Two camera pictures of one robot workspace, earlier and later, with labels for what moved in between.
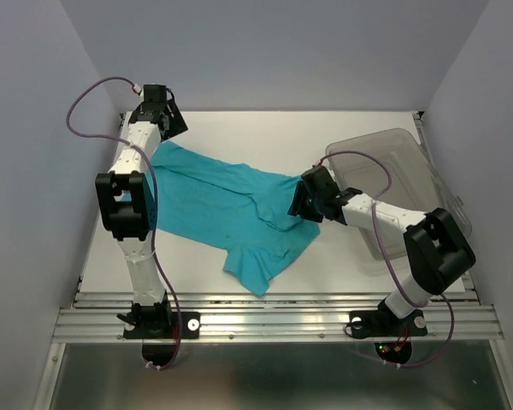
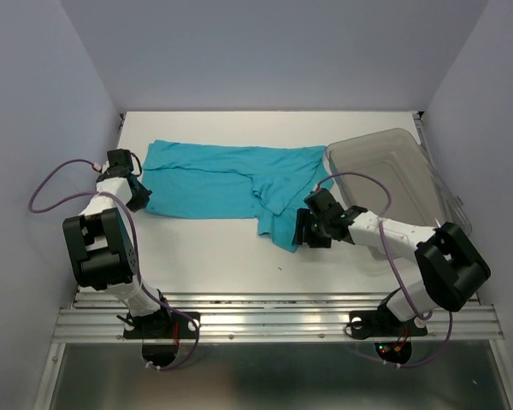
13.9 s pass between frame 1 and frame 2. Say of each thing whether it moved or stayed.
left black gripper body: moved
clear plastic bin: stayed
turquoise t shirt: moved
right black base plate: stayed
